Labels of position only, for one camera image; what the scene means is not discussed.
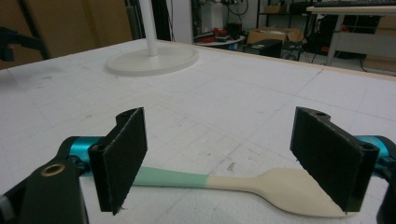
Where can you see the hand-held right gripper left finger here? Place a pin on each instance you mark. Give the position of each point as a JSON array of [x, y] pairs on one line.
[[120, 161]]

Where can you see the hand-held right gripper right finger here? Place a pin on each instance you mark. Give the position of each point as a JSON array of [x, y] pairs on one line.
[[327, 161]]

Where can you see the teal and cream spatula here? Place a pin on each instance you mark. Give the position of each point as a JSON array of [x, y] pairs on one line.
[[274, 189]]

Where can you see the white stand with round base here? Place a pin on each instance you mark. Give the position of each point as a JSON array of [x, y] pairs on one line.
[[152, 59]]

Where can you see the flat brown cardboard box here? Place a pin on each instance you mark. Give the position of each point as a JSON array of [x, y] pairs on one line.
[[379, 63]]

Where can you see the white desk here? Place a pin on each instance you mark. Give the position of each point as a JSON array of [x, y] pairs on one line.
[[351, 39]]

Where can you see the black box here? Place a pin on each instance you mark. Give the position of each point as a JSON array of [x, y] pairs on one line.
[[263, 47]]

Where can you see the open brown cardboard box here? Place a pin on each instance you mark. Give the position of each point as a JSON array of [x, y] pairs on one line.
[[274, 33]]

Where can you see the brown cardboard panel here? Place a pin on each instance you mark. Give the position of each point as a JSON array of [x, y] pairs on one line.
[[71, 28]]

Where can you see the black metal shelf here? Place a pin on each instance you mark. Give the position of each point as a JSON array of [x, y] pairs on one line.
[[292, 14]]

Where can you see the white round table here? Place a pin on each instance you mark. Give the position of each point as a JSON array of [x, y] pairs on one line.
[[229, 41]]

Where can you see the dark metal stand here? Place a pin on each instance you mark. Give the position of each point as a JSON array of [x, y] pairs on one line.
[[18, 40]]

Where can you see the small cardboard box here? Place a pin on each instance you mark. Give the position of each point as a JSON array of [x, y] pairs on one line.
[[275, 8]]

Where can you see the red tool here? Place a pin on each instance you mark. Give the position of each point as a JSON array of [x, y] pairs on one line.
[[218, 32]]

